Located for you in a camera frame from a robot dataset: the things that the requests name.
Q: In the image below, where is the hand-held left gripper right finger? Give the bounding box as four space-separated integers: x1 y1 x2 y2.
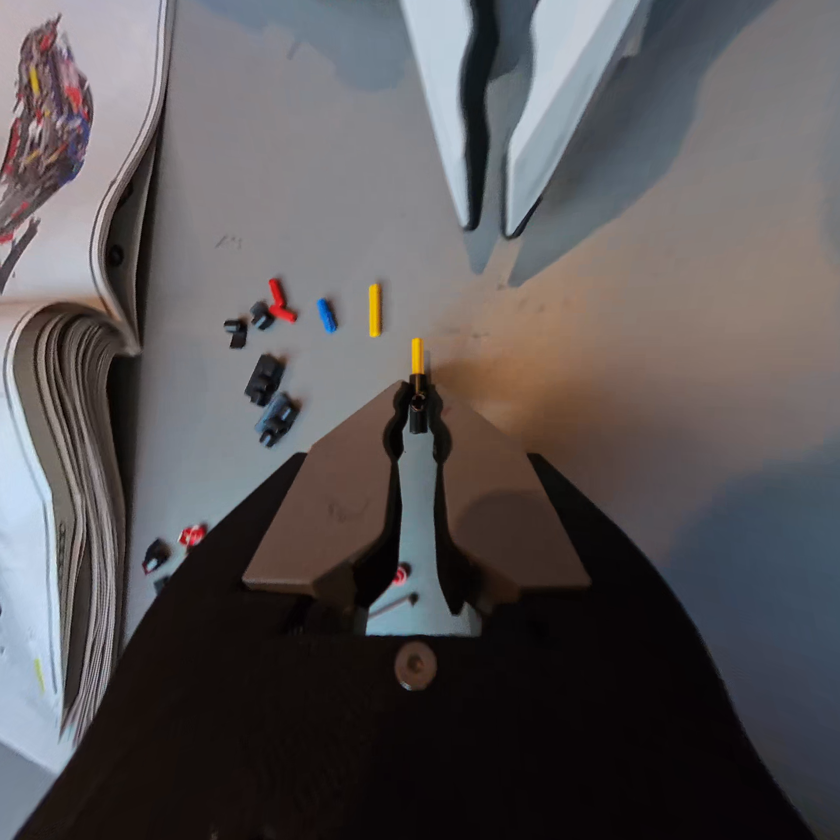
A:
427 384 593 619

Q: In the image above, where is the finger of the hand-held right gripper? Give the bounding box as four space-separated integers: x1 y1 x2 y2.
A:
399 0 493 232
502 0 645 239

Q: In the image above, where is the pile of small toy bricks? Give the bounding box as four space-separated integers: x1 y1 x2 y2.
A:
141 521 421 618

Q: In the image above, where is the black toy clip plate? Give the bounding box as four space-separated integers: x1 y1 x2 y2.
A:
244 354 286 406
254 392 301 448

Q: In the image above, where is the black toy axle connector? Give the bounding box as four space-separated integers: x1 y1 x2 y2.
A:
408 373 431 435

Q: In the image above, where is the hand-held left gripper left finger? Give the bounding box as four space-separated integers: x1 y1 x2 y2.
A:
241 379 411 606

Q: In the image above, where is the instruction booklet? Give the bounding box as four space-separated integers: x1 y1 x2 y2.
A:
0 0 177 756

